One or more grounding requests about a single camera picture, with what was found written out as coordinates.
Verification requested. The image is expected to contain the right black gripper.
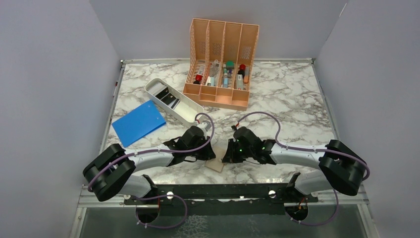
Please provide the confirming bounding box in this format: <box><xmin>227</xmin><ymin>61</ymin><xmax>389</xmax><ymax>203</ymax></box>
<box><xmin>222</xmin><ymin>138</ymin><xmax>254</xmax><ymax>163</ymax></box>

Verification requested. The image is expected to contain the beige card holder wallet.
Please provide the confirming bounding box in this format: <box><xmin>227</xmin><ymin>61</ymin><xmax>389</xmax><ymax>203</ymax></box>
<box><xmin>205</xmin><ymin>145</ymin><xmax>227</xmax><ymax>173</ymax></box>

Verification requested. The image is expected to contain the white oblong tray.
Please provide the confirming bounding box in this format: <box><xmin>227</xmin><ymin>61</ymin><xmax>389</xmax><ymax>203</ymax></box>
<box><xmin>145</xmin><ymin>78</ymin><xmax>204</xmax><ymax>127</ymax></box>

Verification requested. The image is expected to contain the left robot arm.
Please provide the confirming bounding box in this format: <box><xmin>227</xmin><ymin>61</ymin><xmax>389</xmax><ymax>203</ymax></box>
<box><xmin>82</xmin><ymin>121</ymin><xmax>215</xmax><ymax>204</ymax></box>

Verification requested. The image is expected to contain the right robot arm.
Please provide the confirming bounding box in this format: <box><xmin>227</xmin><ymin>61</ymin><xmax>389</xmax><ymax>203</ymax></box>
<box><xmin>222</xmin><ymin>127</ymin><xmax>370</xmax><ymax>202</ymax></box>

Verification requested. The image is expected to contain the black card in tray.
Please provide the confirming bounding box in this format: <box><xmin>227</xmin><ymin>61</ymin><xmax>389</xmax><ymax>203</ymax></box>
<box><xmin>161</xmin><ymin>93</ymin><xmax>180</xmax><ymax>109</ymax></box>

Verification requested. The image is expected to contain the white card in tray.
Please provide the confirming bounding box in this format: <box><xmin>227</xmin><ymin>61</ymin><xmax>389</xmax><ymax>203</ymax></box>
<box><xmin>149</xmin><ymin>82</ymin><xmax>169</xmax><ymax>99</ymax></box>

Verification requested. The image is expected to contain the blue notebook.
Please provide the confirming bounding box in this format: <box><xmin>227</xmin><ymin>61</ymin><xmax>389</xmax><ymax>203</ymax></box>
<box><xmin>111</xmin><ymin>100</ymin><xmax>166</xmax><ymax>147</ymax></box>

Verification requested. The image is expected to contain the red capped item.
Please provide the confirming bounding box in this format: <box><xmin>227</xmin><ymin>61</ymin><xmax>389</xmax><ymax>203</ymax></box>
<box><xmin>193</xmin><ymin>74</ymin><xmax>203</xmax><ymax>85</ymax></box>

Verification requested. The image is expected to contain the green capped bottle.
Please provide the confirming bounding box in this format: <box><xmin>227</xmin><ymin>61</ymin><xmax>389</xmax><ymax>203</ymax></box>
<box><xmin>224</xmin><ymin>60</ymin><xmax>235</xmax><ymax>70</ymax></box>

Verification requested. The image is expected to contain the red black bottle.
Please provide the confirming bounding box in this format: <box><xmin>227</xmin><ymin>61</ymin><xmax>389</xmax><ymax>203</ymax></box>
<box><xmin>238</xmin><ymin>64</ymin><xmax>246</xmax><ymax>78</ymax></box>

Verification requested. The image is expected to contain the peach desk organizer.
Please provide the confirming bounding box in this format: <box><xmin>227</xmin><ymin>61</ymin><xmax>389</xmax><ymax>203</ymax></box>
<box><xmin>183</xmin><ymin>18</ymin><xmax>260</xmax><ymax>111</ymax></box>

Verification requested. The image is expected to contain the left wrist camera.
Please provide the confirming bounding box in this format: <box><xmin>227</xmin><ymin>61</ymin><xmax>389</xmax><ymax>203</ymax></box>
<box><xmin>197</xmin><ymin>120</ymin><xmax>212</xmax><ymax>132</ymax></box>

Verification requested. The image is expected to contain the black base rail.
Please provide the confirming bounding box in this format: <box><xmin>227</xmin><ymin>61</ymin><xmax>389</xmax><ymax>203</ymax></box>
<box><xmin>124</xmin><ymin>183</ymin><xmax>318</xmax><ymax>216</ymax></box>

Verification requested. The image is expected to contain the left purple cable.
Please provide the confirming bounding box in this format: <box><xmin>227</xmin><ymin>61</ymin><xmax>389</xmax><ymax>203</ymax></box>
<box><xmin>87</xmin><ymin>113</ymin><xmax>215</xmax><ymax>193</ymax></box>

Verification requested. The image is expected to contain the purple cable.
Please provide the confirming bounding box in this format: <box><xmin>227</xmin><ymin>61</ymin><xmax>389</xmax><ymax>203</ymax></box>
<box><xmin>87</xmin><ymin>113</ymin><xmax>215</xmax><ymax>193</ymax></box>
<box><xmin>233</xmin><ymin>112</ymin><xmax>371</xmax><ymax>181</ymax></box>

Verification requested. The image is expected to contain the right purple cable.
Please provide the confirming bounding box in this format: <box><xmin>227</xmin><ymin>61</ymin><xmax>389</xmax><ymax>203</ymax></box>
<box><xmin>233</xmin><ymin>112</ymin><xmax>371</xmax><ymax>181</ymax></box>

